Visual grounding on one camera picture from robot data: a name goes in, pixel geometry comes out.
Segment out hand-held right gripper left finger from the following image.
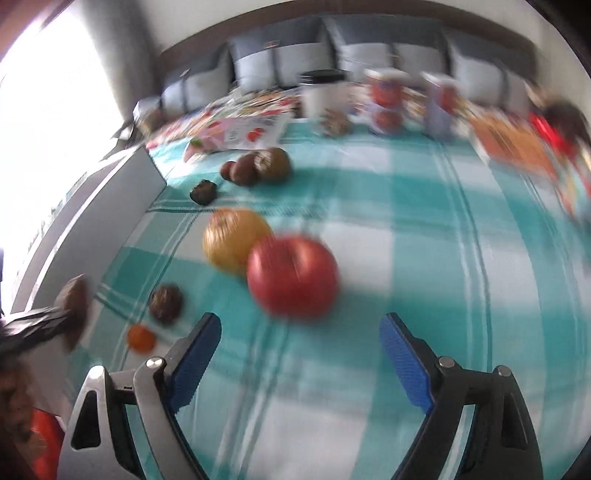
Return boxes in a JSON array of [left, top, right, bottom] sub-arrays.
[[56, 312, 223, 480]]

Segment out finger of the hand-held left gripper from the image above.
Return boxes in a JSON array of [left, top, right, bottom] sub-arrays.
[[0, 306, 75, 355]]

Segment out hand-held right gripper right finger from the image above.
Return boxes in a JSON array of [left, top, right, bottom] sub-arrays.
[[379, 312, 544, 480]]

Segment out small orange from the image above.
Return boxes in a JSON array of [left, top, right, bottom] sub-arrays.
[[128, 324, 157, 354]]

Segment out red and brown object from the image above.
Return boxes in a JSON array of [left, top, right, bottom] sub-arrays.
[[526, 99, 591, 217], [0, 355, 63, 480]]

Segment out yellow round fruit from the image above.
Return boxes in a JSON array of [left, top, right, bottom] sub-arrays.
[[203, 209, 273, 275]]

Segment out red apple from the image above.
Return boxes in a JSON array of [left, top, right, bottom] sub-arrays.
[[247, 235, 340, 319]]

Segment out teal checked blanket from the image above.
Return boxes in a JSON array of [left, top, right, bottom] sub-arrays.
[[69, 115, 591, 480]]

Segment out dark brown passion fruit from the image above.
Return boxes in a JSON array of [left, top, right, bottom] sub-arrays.
[[189, 180, 218, 206]]

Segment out olive brown round fruit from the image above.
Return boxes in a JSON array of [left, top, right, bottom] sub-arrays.
[[256, 148, 291, 182]]

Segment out pink printed packet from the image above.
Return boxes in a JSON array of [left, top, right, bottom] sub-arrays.
[[185, 115, 294, 162]]

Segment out plastic bag with brown contents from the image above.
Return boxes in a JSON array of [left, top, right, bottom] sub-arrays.
[[134, 99, 165, 134]]

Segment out orange book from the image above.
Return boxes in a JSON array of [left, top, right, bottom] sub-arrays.
[[468, 108, 561, 181]]

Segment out colourful printed blanket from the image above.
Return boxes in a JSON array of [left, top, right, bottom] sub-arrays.
[[148, 85, 485, 148]]

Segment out grey white pillow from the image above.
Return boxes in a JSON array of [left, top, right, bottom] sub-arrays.
[[443, 34, 541, 112], [323, 16, 446, 77], [161, 51, 234, 114], [228, 28, 333, 90]]

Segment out black lid jar of nuts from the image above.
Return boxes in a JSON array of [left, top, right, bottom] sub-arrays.
[[298, 69, 354, 139]]

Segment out grey curtain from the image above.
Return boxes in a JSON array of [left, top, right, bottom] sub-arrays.
[[76, 0, 158, 125]]

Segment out brown wooden headboard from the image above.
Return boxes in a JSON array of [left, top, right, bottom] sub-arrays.
[[159, 9, 541, 72]]

